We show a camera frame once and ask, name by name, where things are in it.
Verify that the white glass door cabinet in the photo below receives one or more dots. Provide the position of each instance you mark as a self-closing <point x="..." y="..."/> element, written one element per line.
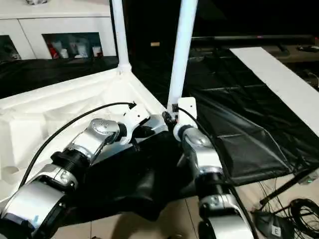
<point x="49" y="20"/>

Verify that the small yellow label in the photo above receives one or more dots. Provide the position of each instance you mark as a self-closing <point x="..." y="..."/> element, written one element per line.
<point x="155" y="44"/>

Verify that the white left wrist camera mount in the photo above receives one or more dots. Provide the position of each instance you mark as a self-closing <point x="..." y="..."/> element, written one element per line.
<point x="134" y="117"/>

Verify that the flat white board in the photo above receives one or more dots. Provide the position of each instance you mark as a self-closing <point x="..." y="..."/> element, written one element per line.
<point x="279" y="79"/>

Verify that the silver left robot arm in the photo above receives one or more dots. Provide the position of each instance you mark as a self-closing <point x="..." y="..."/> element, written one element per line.
<point x="82" y="147"/>

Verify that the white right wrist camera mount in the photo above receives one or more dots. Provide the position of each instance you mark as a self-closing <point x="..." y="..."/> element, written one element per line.
<point x="187" y="109"/>

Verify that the long black rod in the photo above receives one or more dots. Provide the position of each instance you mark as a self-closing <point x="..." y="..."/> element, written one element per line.
<point x="249" y="38"/>

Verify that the black work mat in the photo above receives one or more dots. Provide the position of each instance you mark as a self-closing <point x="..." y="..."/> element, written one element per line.
<point x="236" y="119"/>

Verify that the white plastic table leg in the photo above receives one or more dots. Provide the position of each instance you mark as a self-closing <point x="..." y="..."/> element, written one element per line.
<point x="182" y="49"/>
<point x="120" y="32"/>

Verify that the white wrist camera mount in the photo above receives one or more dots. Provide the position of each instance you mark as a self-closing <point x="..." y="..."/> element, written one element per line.
<point x="187" y="109"/>
<point x="134" y="117"/>

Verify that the small grey patterned ornament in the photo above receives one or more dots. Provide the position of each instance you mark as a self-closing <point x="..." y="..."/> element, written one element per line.
<point x="35" y="2"/>

